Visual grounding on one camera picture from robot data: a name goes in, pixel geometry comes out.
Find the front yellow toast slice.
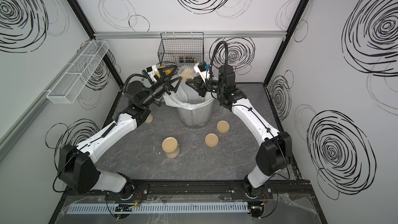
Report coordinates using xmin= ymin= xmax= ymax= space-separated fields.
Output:
xmin=158 ymin=66 xmax=173 ymax=77

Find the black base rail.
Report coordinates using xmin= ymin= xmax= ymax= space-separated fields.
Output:
xmin=61 ymin=180 xmax=314 ymax=202

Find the black wire wall basket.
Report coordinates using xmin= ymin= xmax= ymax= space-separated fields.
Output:
xmin=158 ymin=32 xmax=204 ymax=66

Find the small bottle black pump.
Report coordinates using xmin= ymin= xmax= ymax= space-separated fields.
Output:
xmin=145 ymin=114 xmax=154 ymax=123

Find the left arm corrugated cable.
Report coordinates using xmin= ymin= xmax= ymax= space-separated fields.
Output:
xmin=122 ymin=73 xmax=150 ymax=95

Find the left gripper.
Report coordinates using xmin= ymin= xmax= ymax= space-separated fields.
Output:
xmin=142 ymin=68 xmax=181 ymax=111

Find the white mesh wall shelf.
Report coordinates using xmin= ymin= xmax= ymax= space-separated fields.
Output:
xmin=47 ymin=40 xmax=109 ymax=104

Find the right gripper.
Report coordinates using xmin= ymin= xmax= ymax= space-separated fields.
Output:
xmin=186 ymin=76 xmax=226 ymax=99

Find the white slotted cable duct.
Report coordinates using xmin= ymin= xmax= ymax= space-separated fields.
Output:
xmin=66 ymin=202 xmax=249 ymax=215

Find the bottle in wire basket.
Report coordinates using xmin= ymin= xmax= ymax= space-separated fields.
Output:
xmin=178 ymin=57 xmax=198 ymax=64

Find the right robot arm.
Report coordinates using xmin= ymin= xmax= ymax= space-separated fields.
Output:
xmin=186 ymin=62 xmax=292 ymax=199

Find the beige lid of jar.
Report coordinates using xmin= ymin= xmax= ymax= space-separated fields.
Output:
xmin=205 ymin=133 xmax=219 ymax=148

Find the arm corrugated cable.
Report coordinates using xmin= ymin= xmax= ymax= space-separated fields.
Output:
xmin=209 ymin=40 xmax=229 ymax=78
xmin=122 ymin=73 xmax=150 ymax=95

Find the glass rice jar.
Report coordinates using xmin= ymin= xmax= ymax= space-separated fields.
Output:
xmin=220 ymin=94 xmax=233 ymax=112

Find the white trash bag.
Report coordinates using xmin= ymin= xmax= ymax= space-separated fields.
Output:
xmin=163 ymin=79 xmax=214 ymax=111

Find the mint green toaster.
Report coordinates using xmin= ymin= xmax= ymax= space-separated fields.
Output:
xmin=143 ymin=79 xmax=165 ymax=106

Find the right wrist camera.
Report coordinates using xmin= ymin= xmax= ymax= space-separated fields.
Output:
xmin=193 ymin=61 xmax=210 ymax=83

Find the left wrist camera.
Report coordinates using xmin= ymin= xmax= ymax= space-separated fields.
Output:
xmin=146 ymin=65 xmax=160 ymax=83

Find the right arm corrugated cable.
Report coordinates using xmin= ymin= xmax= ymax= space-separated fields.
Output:
xmin=209 ymin=40 xmax=229 ymax=78

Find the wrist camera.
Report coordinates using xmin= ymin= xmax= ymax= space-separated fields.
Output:
xmin=146 ymin=65 xmax=160 ymax=83
xmin=193 ymin=61 xmax=210 ymax=83

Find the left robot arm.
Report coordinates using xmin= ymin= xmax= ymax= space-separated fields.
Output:
xmin=57 ymin=65 xmax=182 ymax=200

